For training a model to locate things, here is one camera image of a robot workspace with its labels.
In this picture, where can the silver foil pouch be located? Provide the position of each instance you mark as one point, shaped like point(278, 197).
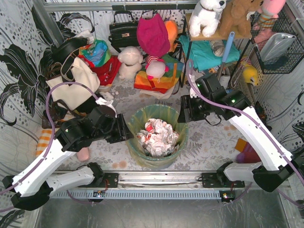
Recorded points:
point(276, 46)

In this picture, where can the black hat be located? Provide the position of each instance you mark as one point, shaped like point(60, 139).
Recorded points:
point(59, 54)

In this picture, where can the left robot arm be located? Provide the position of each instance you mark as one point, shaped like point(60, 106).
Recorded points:
point(34, 186)

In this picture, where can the black metal shelf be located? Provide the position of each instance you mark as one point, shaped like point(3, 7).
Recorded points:
point(216, 36)

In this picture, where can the colourful printed bag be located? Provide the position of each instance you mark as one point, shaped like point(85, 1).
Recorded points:
point(95, 54)

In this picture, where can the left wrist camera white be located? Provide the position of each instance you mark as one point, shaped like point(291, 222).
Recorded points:
point(101, 101)

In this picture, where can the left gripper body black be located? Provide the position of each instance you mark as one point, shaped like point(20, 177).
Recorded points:
point(121, 128)

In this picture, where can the pink plush doll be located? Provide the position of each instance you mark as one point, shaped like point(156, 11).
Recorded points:
point(155, 67)

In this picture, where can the yellow trash bag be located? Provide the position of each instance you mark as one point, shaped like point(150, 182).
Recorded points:
point(152, 156)

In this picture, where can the black wire basket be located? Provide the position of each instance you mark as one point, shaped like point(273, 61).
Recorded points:
point(286, 63)

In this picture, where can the pink plush toy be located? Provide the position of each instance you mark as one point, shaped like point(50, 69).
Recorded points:
point(270, 9)

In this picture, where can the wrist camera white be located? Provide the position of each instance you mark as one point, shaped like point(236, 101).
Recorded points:
point(193, 94)
point(101, 101)

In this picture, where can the yellow plush duck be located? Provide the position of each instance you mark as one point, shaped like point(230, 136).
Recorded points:
point(250, 73)

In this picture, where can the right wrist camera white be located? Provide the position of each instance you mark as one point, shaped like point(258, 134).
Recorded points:
point(193, 94)

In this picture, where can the orange plush toy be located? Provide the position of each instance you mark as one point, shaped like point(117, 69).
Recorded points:
point(172, 30)

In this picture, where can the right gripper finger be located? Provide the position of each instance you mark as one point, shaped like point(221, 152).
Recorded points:
point(184, 102)
point(184, 116)

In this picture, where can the black leather handbag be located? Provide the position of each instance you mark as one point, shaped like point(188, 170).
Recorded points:
point(123, 34)

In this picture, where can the purple orange sock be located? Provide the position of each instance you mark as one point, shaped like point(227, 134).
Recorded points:
point(247, 154)

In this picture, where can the teal trash bin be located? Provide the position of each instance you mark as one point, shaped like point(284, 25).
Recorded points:
point(133, 122)

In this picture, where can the rainbow striped cloth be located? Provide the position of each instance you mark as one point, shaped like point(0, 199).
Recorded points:
point(167, 81)

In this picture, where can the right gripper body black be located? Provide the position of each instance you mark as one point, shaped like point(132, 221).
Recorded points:
point(187, 109)

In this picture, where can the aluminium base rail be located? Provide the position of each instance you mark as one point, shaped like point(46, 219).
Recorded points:
point(146, 180)

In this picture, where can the brown teddy bear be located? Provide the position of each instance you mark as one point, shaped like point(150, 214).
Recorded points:
point(235, 15)

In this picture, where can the brown patterned bag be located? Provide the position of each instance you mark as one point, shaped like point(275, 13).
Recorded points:
point(56, 112)

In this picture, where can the red cloth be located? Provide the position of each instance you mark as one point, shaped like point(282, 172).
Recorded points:
point(107, 72)

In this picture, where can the magenta fabric bag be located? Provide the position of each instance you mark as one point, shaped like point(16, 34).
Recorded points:
point(152, 36)

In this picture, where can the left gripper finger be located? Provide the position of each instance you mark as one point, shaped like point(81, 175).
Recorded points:
point(124, 134)
point(121, 123)

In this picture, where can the cream plush lamb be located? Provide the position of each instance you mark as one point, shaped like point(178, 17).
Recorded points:
point(131, 62)

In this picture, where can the white shoes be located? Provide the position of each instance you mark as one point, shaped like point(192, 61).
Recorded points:
point(205, 73)

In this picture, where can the orange checked cloth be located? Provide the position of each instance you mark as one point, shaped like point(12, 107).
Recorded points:
point(43, 141)

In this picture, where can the blue floor sweeper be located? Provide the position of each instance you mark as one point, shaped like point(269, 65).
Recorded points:
point(224, 59)

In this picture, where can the crumpled paper trash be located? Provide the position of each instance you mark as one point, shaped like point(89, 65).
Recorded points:
point(158, 139)

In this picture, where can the pink case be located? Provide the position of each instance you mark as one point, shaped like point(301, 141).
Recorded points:
point(83, 155)

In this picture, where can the white plush dog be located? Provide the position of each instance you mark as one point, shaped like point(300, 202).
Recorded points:
point(205, 17)

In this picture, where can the teal folded cloth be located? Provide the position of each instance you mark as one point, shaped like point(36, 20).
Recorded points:
point(202, 54)

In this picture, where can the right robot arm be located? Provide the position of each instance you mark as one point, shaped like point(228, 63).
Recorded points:
point(276, 163)

